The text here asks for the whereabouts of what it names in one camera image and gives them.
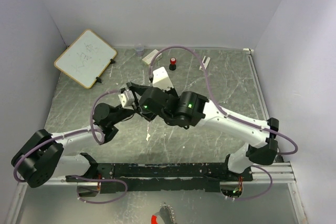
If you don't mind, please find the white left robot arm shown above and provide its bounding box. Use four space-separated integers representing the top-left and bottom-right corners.
11 82 155 188

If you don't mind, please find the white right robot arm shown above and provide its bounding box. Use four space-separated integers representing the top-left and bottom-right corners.
139 88 278 181

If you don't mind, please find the white and green small box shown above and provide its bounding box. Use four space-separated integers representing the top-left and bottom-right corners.
142 49 159 66

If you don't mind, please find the clear plastic cup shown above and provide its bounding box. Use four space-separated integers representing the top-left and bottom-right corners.
134 44 144 57

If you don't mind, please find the white clip device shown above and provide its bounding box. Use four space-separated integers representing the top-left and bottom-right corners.
199 56 211 71

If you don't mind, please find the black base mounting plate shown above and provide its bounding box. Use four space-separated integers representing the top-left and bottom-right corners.
65 162 254 195

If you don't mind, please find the red and white tool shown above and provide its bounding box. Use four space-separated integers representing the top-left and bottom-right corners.
151 210 171 224

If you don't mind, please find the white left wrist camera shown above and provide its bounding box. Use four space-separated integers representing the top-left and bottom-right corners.
118 90 135 109

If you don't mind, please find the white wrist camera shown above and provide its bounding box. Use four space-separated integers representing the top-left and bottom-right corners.
118 90 135 109
152 67 174 91

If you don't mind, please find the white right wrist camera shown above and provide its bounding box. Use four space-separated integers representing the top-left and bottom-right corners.
152 67 174 91

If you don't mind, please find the small whiteboard with wooden frame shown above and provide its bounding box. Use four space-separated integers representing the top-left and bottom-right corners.
54 29 117 89

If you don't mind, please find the white corner bracket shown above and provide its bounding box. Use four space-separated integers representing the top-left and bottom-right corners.
243 48 254 54

